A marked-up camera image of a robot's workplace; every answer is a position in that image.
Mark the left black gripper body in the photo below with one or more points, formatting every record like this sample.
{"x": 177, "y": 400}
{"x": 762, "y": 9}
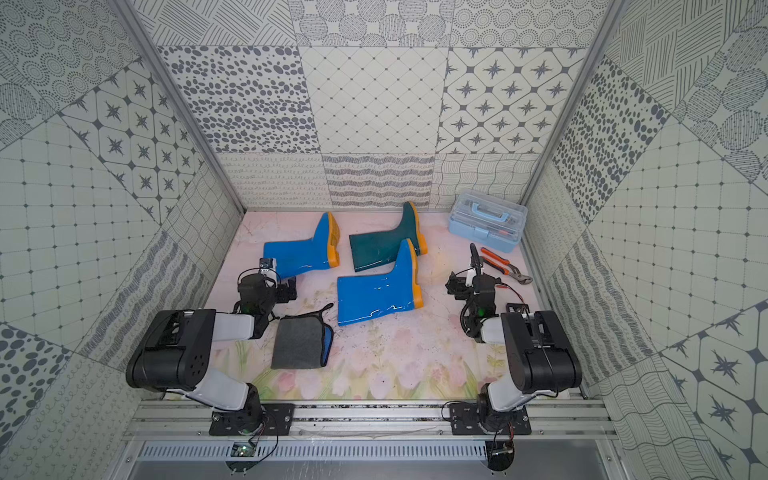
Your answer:
{"x": 285, "y": 289}

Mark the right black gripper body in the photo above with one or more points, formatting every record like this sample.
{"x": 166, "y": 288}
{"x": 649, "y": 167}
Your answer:
{"x": 459, "y": 285}

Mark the grey microfibre cloth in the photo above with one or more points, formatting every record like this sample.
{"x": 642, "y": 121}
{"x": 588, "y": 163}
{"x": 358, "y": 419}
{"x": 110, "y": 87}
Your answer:
{"x": 303, "y": 342}

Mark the blue rubber boot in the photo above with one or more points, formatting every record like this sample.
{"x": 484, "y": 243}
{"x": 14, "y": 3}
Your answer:
{"x": 293, "y": 258}
{"x": 368, "y": 297}

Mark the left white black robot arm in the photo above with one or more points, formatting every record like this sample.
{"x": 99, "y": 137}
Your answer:
{"x": 174, "y": 354}

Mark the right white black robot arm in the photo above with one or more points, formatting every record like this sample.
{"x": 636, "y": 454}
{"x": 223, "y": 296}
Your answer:
{"x": 540, "y": 358}

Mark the green rubber boot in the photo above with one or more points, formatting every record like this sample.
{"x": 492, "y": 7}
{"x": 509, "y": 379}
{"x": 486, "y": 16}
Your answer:
{"x": 375, "y": 249}

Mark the light blue plastic toolbox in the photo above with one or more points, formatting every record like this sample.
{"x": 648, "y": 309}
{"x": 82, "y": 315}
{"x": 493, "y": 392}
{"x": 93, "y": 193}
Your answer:
{"x": 493, "y": 222}

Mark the white ventilation grille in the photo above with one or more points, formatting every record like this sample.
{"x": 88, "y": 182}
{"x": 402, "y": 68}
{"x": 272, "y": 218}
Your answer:
{"x": 313, "y": 450}

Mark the orange handled pliers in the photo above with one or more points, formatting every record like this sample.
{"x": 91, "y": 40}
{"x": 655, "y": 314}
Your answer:
{"x": 504, "y": 266}

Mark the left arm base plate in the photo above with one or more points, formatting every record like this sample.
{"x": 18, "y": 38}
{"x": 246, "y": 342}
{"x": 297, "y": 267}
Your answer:
{"x": 270, "y": 419}

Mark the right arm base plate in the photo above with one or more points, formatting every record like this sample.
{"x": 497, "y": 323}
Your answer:
{"x": 471, "y": 419}

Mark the aluminium mounting rail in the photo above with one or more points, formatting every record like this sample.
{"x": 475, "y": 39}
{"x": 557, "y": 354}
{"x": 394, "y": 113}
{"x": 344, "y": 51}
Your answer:
{"x": 543, "y": 419}

